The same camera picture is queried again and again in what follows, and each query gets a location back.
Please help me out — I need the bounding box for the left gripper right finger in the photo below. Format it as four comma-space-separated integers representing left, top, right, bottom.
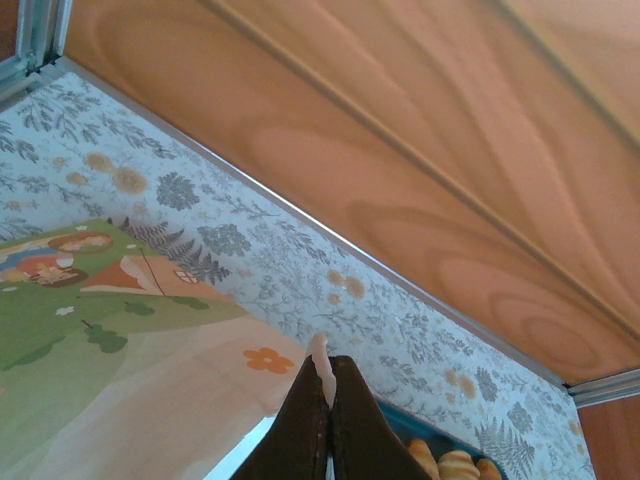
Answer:
327, 355, 434, 480

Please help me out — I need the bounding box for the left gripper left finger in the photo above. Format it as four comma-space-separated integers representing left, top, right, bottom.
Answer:
234, 355, 334, 480

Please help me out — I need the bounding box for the teal plastic tray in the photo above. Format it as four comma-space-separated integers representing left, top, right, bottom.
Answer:
372, 397, 506, 480

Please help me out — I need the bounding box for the golden fake bread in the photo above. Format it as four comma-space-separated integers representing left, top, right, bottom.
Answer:
407, 438, 441, 480

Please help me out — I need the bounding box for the fake croissant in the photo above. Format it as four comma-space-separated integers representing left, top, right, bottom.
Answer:
437, 448, 484, 480

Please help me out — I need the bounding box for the ridged round fake bread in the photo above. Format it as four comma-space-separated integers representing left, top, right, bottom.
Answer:
474, 457, 503, 480

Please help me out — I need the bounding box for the white green printed paper bag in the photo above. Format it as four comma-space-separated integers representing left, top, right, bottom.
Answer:
0, 217, 336, 480

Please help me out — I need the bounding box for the floral tablecloth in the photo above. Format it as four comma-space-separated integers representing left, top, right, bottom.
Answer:
0, 69, 599, 480

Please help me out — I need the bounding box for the thin aluminium edge rail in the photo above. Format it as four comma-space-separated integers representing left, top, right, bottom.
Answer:
52, 55, 574, 394
567, 367, 640, 409
0, 54, 56, 99

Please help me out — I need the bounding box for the aluminium frame post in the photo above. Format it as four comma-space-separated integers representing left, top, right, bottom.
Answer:
17, 0, 74, 71

